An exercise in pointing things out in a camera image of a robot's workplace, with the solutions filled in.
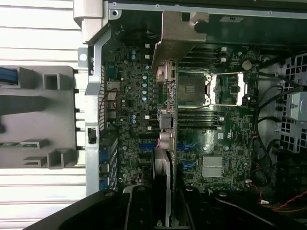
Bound CPU socket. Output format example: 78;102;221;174
177;70;212;108

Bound black open PC case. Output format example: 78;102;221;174
73;0;307;230

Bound hard disk in blue caddy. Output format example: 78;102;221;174
0;66;19;86

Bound green RAM stick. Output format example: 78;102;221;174
0;141;40;149

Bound small silver ribbed heat sink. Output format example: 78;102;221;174
106;80;121;101

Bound silver chipset heat sink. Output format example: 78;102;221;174
202;155;224;178

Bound silver metal drive cage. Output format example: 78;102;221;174
278;54;307;154

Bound green motherboard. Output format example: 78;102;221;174
98;43;262;193

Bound red black twisted wire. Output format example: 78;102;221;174
272;191;307;212

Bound grey parts rack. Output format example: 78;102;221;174
0;66;86;170

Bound metal socket cover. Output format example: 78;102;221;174
205;71;249;106

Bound blue expansion slot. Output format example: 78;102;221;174
139;143;200;150

